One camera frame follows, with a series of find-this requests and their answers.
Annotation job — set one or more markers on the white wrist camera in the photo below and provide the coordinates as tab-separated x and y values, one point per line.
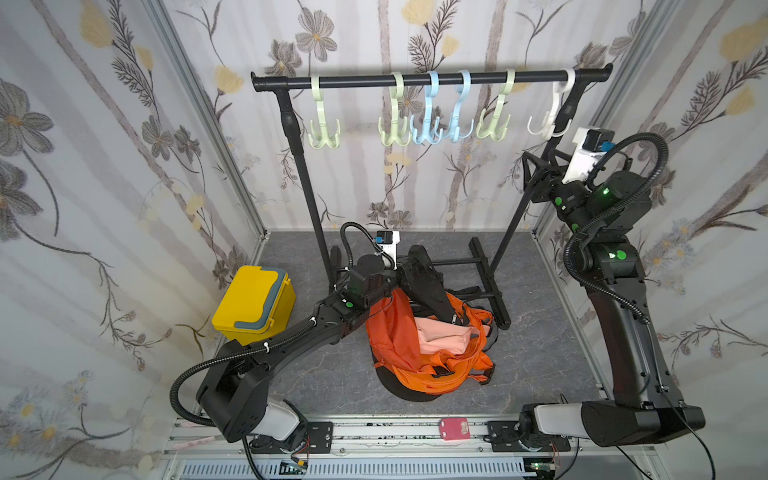
387	240
591	145

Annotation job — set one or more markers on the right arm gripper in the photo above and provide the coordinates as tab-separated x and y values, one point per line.
552	180

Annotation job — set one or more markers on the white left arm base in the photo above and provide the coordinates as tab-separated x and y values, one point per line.
281	421

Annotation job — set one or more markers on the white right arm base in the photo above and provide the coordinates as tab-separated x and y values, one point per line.
563	420

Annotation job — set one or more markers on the green hook far left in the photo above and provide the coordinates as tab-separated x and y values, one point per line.
318	134

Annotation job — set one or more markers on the black clothes rack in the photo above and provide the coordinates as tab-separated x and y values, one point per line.
297	109

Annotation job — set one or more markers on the yellow lidded box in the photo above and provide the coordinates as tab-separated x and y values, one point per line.
257	305

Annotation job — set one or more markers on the bright orange sling bag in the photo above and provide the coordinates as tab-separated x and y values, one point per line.
443	373

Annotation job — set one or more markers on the blue hook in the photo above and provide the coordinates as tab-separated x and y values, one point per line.
454	132
428	133

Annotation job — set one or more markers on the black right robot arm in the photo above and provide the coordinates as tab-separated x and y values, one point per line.
646	406

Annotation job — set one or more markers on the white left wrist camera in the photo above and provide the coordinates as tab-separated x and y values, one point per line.
387	240

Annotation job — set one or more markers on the pink sling bag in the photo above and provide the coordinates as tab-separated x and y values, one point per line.
435	336

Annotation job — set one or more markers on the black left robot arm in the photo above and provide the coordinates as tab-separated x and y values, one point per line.
234	392

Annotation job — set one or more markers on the pink tag on rail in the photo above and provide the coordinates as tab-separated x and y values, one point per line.
454	429

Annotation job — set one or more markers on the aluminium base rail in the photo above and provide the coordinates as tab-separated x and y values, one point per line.
404	447

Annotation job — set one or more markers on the dark orange backpack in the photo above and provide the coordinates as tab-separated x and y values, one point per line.
393	337

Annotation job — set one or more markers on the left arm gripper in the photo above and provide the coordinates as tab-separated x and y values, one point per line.
410	270

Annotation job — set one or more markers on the green hook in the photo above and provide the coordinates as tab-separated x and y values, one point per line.
318	134
399	132
495	129

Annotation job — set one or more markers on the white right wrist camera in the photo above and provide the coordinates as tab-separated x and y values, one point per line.
591	145

